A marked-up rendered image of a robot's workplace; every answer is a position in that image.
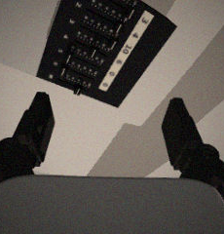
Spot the black lighting desk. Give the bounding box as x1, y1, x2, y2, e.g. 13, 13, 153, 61
36, 0, 177, 108

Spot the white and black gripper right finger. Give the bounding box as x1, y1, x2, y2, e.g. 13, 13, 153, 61
162, 97, 224, 200

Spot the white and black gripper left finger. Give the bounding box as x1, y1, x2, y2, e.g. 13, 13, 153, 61
0, 92, 55, 183

